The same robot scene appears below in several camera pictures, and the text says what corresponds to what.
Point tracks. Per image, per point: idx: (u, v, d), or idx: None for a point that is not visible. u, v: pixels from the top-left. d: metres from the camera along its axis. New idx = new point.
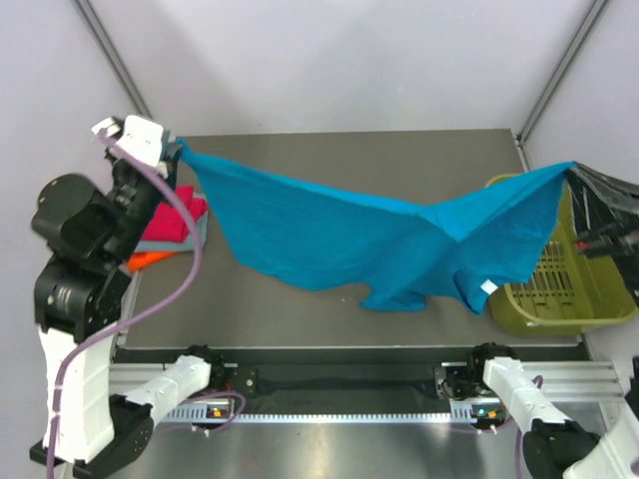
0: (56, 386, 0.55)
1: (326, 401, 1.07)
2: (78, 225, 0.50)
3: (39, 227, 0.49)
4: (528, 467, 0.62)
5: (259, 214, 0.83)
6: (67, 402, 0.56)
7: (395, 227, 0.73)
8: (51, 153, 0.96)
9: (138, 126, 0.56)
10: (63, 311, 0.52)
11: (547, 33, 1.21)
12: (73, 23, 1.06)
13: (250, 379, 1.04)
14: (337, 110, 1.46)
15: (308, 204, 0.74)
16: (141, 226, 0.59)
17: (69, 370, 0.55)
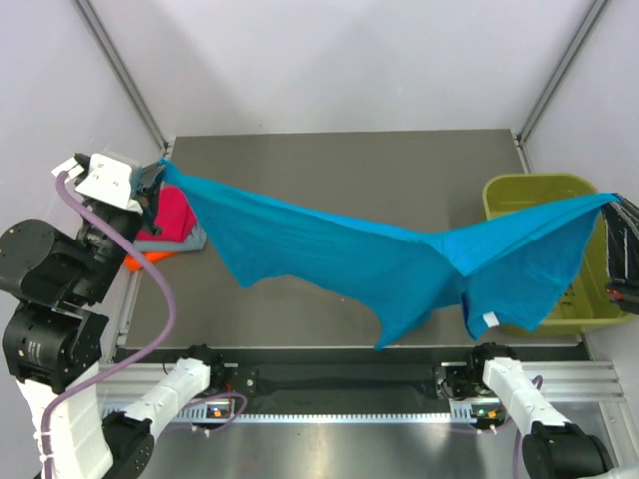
0: (43, 433, 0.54)
1: (326, 401, 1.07)
2: (42, 276, 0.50)
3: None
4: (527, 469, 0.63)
5: (270, 243, 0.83)
6: (55, 444, 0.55)
7: (403, 254, 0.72)
8: (51, 153, 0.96)
9: (106, 167, 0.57)
10: (35, 362, 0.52)
11: (547, 34, 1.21)
12: (73, 23, 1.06)
13: (250, 379, 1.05)
14: (337, 110, 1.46)
15: (320, 235, 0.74)
16: (112, 265, 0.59)
17: (52, 416, 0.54)
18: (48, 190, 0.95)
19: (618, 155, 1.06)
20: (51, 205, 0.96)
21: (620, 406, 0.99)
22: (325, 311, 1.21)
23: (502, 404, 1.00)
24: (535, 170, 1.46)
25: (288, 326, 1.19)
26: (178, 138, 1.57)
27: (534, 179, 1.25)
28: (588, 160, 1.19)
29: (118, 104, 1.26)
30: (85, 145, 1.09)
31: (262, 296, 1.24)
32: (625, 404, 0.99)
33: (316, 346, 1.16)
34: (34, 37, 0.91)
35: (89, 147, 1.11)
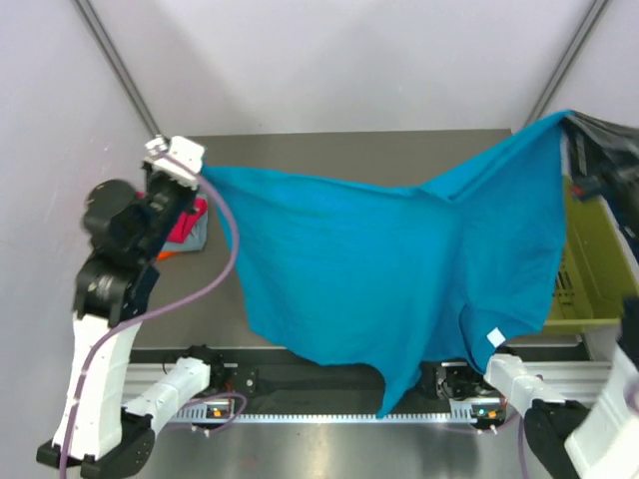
0: (82, 373, 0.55)
1: (326, 401, 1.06)
2: (122, 225, 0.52)
3: (89, 224, 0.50)
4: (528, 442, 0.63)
5: (264, 247, 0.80)
6: (89, 388, 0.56)
7: (387, 220, 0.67)
8: (52, 152, 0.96)
9: (183, 146, 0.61)
10: (102, 299, 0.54)
11: (547, 34, 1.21)
12: (73, 23, 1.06)
13: (250, 379, 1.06)
14: (338, 109, 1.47)
15: (301, 214, 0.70)
16: (167, 228, 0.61)
17: (96, 356, 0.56)
18: (48, 189, 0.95)
19: None
20: (51, 205, 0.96)
21: None
22: None
23: (502, 404, 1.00)
24: None
25: None
26: (178, 138, 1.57)
27: None
28: None
29: (118, 104, 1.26)
30: (86, 144, 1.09)
31: None
32: None
33: None
34: (34, 36, 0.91)
35: (89, 146, 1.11)
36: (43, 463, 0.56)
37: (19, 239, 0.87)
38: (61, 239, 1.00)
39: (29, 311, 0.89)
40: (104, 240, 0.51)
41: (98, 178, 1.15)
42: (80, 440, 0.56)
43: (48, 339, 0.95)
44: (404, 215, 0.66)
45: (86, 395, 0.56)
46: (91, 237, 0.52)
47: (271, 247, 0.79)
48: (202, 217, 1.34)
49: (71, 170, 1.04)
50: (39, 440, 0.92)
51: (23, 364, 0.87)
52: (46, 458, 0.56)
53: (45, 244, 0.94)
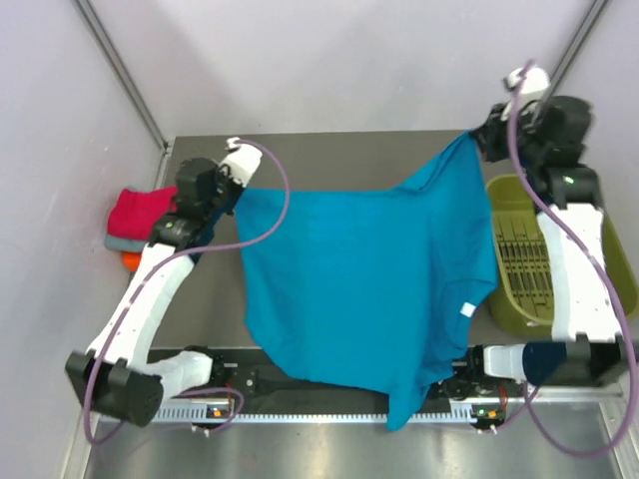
0: (142, 281, 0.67)
1: (326, 401, 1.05)
2: (202, 183, 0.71)
3: (180, 178, 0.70)
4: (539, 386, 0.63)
5: (291, 258, 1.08)
6: (141, 299, 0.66)
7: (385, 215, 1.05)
8: (52, 152, 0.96)
9: (251, 151, 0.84)
10: (174, 237, 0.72)
11: (547, 34, 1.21)
12: (75, 23, 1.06)
13: (250, 379, 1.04)
14: (338, 110, 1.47)
15: (317, 223, 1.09)
16: (229, 199, 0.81)
17: (157, 273, 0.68)
18: (49, 190, 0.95)
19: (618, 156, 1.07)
20: (51, 206, 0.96)
21: (620, 405, 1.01)
22: None
23: (502, 403, 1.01)
24: None
25: None
26: (178, 138, 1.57)
27: None
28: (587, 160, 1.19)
29: (118, 103, 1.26)
30: (86, 145, 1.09)
31: None
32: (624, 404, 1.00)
33: None
34: (34, 35, 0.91)
35: (89, 146, 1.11)
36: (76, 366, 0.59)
37: (20, 239, 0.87)
38: (62, 239, 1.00)
39: (29, 311, 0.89)
40: (186, 191, 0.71)
41: (98, 177, 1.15)
42: (119, 342, 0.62)
43: (48, 339, 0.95)
44: (391, 210, 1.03)
45: (138, 302, 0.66)
46: (179, 188, 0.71)
47: (294, 253, 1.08)
48: None
49: (72, 171, 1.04)
50: (40, 441, 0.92)
51: (23, 364, 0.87)
52: (77, 360, 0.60)
53: (46, 244, 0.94)
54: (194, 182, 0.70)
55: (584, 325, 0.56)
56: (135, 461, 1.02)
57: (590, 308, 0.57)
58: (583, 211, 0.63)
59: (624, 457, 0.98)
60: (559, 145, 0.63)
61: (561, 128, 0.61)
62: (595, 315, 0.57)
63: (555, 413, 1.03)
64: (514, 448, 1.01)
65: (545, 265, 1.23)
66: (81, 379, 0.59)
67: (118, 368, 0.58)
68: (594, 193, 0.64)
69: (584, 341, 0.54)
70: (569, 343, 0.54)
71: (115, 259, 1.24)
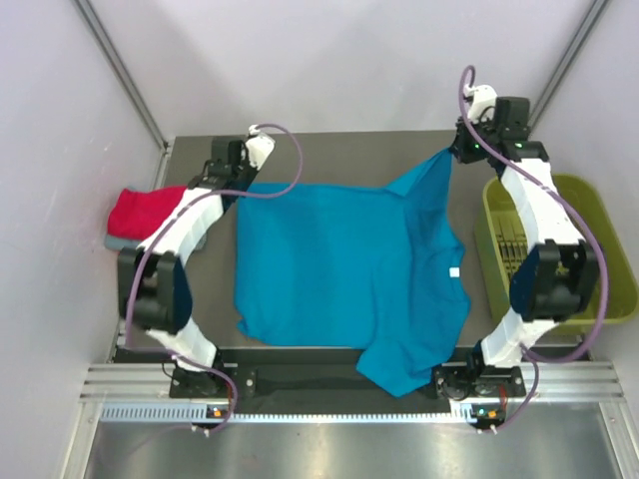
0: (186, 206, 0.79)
1: (326, 401, 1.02)
2: (234, 149, 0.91)
3: (216, 142, 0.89)
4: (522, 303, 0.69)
5: (298, 243, 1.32)
6: (184, 218, 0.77)
7: (380, 207, 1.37)
8: (52, 153, 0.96)
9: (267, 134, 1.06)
10: (211, 184, 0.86)
11: (547, 33, 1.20)
12: (75, 23, 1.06)
13: (250, 379, 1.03)
14: (338, 110, 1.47)
15: (319, 213, 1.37)
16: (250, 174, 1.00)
17: (197, 205, 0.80)
18: (49, 190, 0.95)
19: (617, 157, 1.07)
20: (51, 206, 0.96)
21: (620, 406, 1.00)
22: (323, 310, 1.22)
23: (502, 404, 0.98)
24: None
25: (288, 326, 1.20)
26: (178, 138, 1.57)
27: None
28: (587, 160, 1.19)
29: (118, 103, 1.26)
30: (86, 145, 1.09)
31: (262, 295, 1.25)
32: (625, 404, 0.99)
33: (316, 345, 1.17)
34: (34, 36, 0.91)
35: (89, 147, 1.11)
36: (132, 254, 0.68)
37: (20, 239, 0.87)
38: (62, 239, 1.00)
39: (29, 311, 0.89)
40: (221, 154, 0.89)
41: (99, 177, 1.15)
42: (167, 240, 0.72)
43: (48, 339, 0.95)
44: (382, 203, 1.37)
45: (180, 220, 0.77)
46: (216, 151, 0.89)
47: (300, 239, 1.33)
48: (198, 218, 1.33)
49: (72, 171, 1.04)
50: (42, 440, 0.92)
51: (23, 364, 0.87)
52: (129, 253, 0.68)
53: (46, 244, 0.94)
54: (228, 144, 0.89)
55: (551, 233, 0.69)
56: (135, 460, 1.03)
57: (554, 222, 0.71)
58: (534, 159, 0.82)
59: (624, 457, 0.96)
60: (509, 125, 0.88)
61: (507, 114, 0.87)
62: (558, 227, 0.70)
63: (555, 413, 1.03)
64: (514, 447, 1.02)
65: None
66: (132, 268, 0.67)
67: (172, 255, 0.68)
68: (543, 148, 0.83)
69: (551, 241, 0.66)
70: (541, 244, 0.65)
71: (115, 258, 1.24)
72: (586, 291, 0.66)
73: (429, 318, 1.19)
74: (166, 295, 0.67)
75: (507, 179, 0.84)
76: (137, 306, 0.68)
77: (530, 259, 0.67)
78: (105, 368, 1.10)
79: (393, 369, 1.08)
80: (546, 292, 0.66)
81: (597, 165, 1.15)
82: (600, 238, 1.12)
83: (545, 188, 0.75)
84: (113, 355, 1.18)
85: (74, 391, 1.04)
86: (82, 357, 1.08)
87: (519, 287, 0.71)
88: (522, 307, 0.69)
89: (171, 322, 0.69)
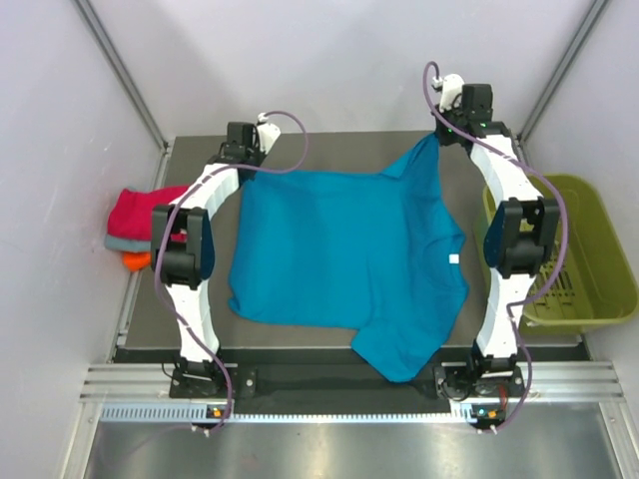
0: (211, 173, 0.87)
1: (326, 401, 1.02)
2: (248, 131, 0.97)
3: (233, 125, 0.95)
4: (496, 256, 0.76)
5: (301, 228, 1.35)
6: (208, 185, 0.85)
7: (376, 192, 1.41)
8: (52, 152, 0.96)
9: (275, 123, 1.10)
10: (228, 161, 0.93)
11: (547, 33, 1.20)
12: (75, 23, 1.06)
13: (250, 379, 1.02)
14: (339, 109, 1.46)
15: (320, 200, 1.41)
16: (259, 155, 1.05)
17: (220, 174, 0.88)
18: (48, 190, 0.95)
19: (617, 157, 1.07)
20: (51, 206, 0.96)
21: (620, 406, 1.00)
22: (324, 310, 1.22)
23: (502, 404, 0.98)
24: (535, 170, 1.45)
25: (288, 326, 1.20)
26: (178, 138, 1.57)
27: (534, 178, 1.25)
28: (587, 160, 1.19)
29: (118, 103, 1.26)
30: (86, 144, 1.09)
31: None
32: (625, 404, 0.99)
33: (316, 345, 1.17)
34: (34, 36, 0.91)
35: (89, 146, 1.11)
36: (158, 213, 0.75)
37: (20, 239, 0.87)
38: (62, 239, 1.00)
39: (28, 312, 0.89)
40: (236, 136, 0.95)
41: (99, 177, 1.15)
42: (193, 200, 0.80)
43: (48, 339, 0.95)
44: (378, 188, 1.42)
45: (204, 186, 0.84)
46: (233, 132, 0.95)
47: (302, 225, 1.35)
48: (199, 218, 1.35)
49: (73, 171, 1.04)
50: (42, 440, 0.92)
51: (23, 364, 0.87)
52: (161, 209, 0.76)
53: (46, 245, 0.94)
54: (241, 127, 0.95)
55: (514, 195, 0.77)
56: (135, 461, 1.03)
57: (515, 185, 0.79)
58: (497, 135, 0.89)
59: (624, 457, 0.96)
60: (474, 108, 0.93)
61: (471, 99, 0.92)
62: (520, 189, 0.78)
63: (555, 413, 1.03)
64: (514, 447, 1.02)
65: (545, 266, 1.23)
66: (163, 221, 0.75)
67: (199, 210, 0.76)
68: (503, 125, 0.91)
69: (513, 199, 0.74)
70: (505, 201, 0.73)
71: (115, 258, 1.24)
72: (548, 241, 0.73)
73: (427, 302, 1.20)
74: (193, 245, 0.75)
75: (475, 154, 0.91)
76: (166, 257, 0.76)
77: (497, 218, 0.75)
78: (105, 368, 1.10)
79: (386, 353, 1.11)
80: (515, 244, 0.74)
81: (598, 164, 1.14)
82: (600, 237, 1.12)
83: (506, 156, 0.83)
84: (113, 355, 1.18)
85: (74, 391, 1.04)
86: (82, 357, 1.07)
87: (491, 245, 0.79)
88: (496, 262, 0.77)
89: (197, 272, 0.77)
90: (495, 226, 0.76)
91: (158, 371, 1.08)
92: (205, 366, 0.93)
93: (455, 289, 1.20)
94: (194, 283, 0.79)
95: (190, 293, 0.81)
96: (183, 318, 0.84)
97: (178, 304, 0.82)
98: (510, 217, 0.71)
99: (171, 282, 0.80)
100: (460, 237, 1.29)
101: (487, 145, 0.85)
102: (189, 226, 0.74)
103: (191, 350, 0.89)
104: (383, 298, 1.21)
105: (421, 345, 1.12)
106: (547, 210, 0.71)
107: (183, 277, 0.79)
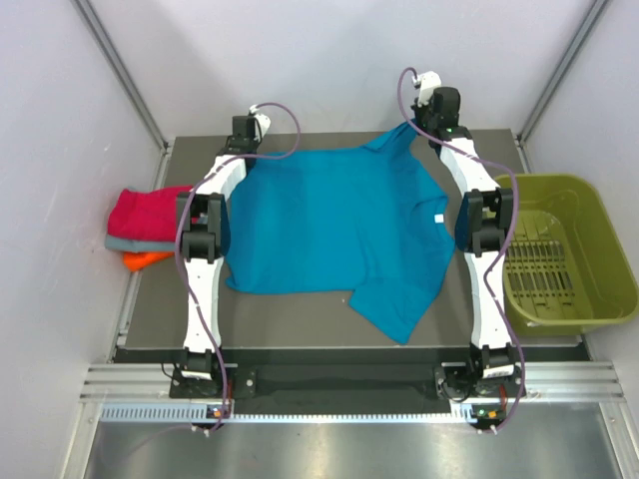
0: (222, 162, 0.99)
1: (326, 401, 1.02)
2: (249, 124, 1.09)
3: (238, 118, 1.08)
4: (468, 239, 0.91)
5: (293, 205, 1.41)
6: (221, 172, 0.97)
7: (362, 166, 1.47)
8: (52, 153, 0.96)
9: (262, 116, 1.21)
10: (236, 149, 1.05)
11: (547, 34, 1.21)
12: (76, 24, 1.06)
13: (250, 379, 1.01)
14: (338, 109, 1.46)
15: (311, 177, 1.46)
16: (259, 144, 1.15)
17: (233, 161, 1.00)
18: (48, 190, 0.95)
19: (618, 157, 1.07)
20: (51, 206, 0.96)
21: (620, 406, 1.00)
22: (323, 308, 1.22)
23: (502, 404, 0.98)
24: (535, 170, 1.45)
25: (288, 326, 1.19)
26: (178, 138, 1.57)
27: (534, 178, 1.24)
28: (587, 160, 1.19)
29: (118, 103, 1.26)
30: (86, 144, 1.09)
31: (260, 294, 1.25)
32: (625, 404, 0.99)
33: (316, 345, 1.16)
34: (34, 36, 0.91)
35: (90, 146, 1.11)
36: (180, 197, 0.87)
37: (19, 239, 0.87)
38: (62, 239, 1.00)
39: (26, 313, 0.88)
40: (240, 130, 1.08)
41: (98, 177, 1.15)
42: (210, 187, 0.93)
43: (47, 340, 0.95)
44: (364, 162, 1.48)
45: (218, 173, 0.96)
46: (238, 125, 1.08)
47: (295, 201, 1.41)
48: None
49: (73, 170, 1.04)
50: (41, 440, 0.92)
51: (22, 365, 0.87)
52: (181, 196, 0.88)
53: (45, 245, 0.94)
54: (244, 121, 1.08)
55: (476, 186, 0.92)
56: (135, 461, 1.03)
57: (477, 178, 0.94)
58: (460, 139, 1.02)
59: (624, 457, 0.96)
60: (442, 114, 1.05)
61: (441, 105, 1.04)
62: (480, 181, 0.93)
63: (555, 413, 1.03)
64: (515, 447, 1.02)
65: (545, 265, 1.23)
66: (183, 206, 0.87)
67: (219, 196, 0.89)
68: (467, 130, 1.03)
69: (476, 190, 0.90)
70: (469, 192, 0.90)
71: (115, 258, 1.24)
72: (507, 225, 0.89)
73: (418, 260, 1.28)
74: (214, 226, 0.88)
75: (443, 155, 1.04)
76: (190, 237, 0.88)
77: (465, 205, 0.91)
78: (104, 368, 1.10)
79: (383, 310, 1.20)
80: (480, 226, 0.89)
81: (598, 164, 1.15)
82: (600, 238, 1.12)
83: (469, 155, 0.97)
84: (113, 355, 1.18)
85: (74, 391, 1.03)
86: (82, 358, 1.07)
87: (462, 230, 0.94)
88: (467, 243, 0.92)
89: (217, 247, 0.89)
90: (464, 213, 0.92)
91: (158, 371, 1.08)
92: (206, 361, 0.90)
93: (443, 246, 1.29)
94: (211, 258, 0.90)
95: (206, 267, 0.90)
96: (195, 296, 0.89)
97: (193, 280, 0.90)
98: (473, 203, 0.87)
99: (190, 259, 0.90)
100: (444, 199, 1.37)
101: (453, 147, 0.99)
102: (211, 209, 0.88)
103: (195, 338, 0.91)
104: (376, 259, 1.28)
105: (414, 301, 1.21)
106: (504, 197, 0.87)
107: (202, 253, 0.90)
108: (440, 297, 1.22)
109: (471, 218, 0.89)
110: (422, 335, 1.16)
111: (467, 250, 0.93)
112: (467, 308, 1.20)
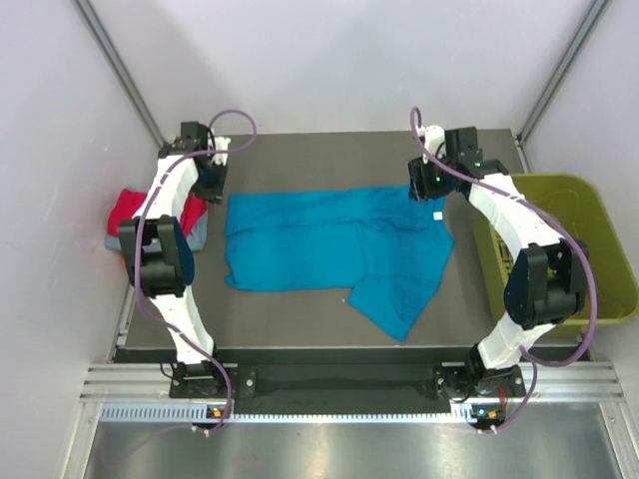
0: (166, 172, 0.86)
1: (325, 402, 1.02)
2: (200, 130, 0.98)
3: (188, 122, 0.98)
4: (526, 310, 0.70)
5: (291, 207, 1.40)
6: (168, 183, 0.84)
7: None
8: (51, 152, 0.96)
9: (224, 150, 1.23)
10: (181, 149, 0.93)
11: (548, 33, 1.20)
12: (76, 24, 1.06)
13: (250, 379, 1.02)
14: (339, 108, 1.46)
15: None
16: None
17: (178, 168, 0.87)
18: (48, 190, 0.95)
19: (617, 157, 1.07)
20: (51, 207, 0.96)
21: (620, 406, 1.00)
22: (323, 308, 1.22)
23: (502, 404, 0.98)
24: (535, 169, 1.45)
25: (287, 326, 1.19)
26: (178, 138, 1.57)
27: (533, 178, 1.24)
28: (587, 161, 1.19)
29: (118, 103, 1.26)
30: (85, 144, 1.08)
31: (260, 294, 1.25)
32: (625, 404, 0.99)
33: (316, 345, 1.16)
34: (34, 36, 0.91)
35: (90, 146, 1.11)
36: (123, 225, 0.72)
37: (19, 239, 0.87)
38: (62, 239, 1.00)
39: (26, 311, 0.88)
40: (189, 130, 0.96)
41: (99, 177, 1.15)
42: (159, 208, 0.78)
43: (47, 339, 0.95)
44: None
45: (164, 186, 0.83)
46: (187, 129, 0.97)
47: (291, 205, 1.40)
48: (202, 217, 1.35)
49: (73, 171, 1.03)
50: (41, 441, 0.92)
51: (22, 363, 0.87)
52: (126, 224, 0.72)
53: (45, 245, 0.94)
54: (196, 123, 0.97)
55: (531, 239, 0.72)
56: (134, 461, 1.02)
57: (530, 229, 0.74)
58: (495, 175, 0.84)
59: (624, 457, 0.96)
60: (462, 151, 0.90)
61: (457, 141, 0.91)
62: (536, 231, 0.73)
63: (554, 413, 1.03)
64: (515, 447, 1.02)
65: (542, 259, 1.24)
66: (132, 237, 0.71)
67: (169, 218, 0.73)
68: (498, 163, 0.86)
69: (535, 245, 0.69)
70: (528, 250, 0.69)
71: (115, 258, 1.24)
72: (579, 288, 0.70)
73: (416, 259, 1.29)
74: (171, 254, 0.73)
75: (474, 196, 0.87)
76: (146, 271, 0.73)
77: (519, 266, 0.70)
78: (105, 368, 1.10)
79: (382, 307, 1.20)
80: (545, 296, 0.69)
81: (598, 164, 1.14)
82: (600, 238, 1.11)
83: (513, 197, 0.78)
84: (113, 355, 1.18)
85: (74, 391, 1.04)
86: (82, 357, 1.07)
87: (514, 296, 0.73)
88: (522, 316, 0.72)
89: (180, 278, 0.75)
90: (517, 275, 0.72)
91: (158, 371, 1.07)
92: (205, 366, 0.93)
93: (442, 243, 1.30)
94: (180, 290, 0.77)
95: (176, 301, 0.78)
96: (174, 326, 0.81)
97: (167, 313, 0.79)
98: (535, 265, 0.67)
99: (155, 294, 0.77)
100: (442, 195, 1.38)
101: (491, 188, 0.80)
102: (161, 235, 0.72)
103: (187, 354, 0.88)
104: (374, 257, 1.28)
105: (413, 298, 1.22)
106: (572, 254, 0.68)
107: (167, 287, 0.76)
108: (439, 297, 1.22)
109: (532, 286, 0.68)
110: (422, 334, 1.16)
111: (522, 324, 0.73)
112: (467, 309, 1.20)
